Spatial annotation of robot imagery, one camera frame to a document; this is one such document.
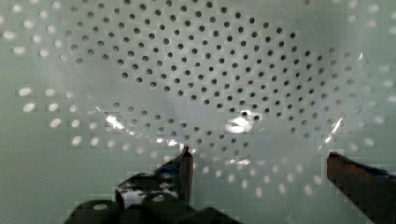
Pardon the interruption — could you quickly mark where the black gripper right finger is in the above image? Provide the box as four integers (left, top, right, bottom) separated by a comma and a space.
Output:
326, 152, 396, 224

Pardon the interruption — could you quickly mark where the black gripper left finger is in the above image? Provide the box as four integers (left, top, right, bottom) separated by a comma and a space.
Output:
115, 147, 193, 208

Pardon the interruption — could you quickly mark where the green plastic strainer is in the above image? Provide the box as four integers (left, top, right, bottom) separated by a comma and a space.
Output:
1, 0, 395, 224

